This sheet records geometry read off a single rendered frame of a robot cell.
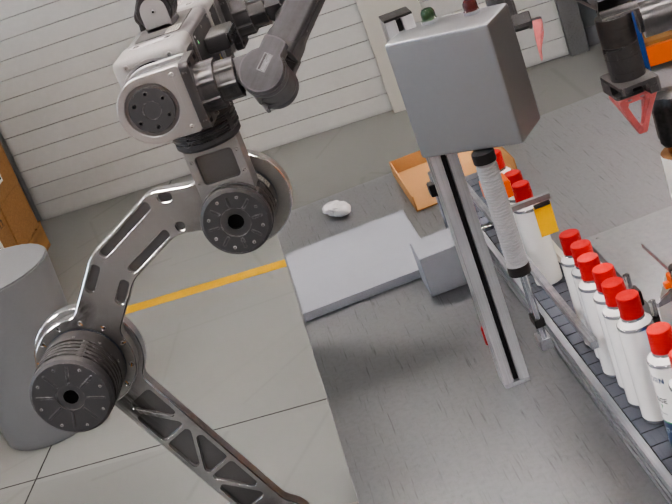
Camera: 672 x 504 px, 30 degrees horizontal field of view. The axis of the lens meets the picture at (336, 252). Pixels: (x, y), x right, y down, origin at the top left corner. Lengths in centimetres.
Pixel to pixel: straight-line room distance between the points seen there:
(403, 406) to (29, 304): 236
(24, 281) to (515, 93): 275
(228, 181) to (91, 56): 436
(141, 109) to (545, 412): 83
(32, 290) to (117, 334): 169
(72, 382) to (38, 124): 440
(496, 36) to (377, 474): 73
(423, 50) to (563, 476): 66
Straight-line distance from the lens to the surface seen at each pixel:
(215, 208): 243
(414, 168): 326
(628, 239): 244
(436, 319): 247
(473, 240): 205
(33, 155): 702
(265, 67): 207
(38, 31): 679
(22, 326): 439
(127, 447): 434
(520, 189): 226
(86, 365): 261
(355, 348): 247
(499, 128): 187
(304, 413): 407
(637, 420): 191
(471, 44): 184
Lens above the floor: 193
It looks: 22 degrees down
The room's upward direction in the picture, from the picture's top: 21 degrees counter-clockwise
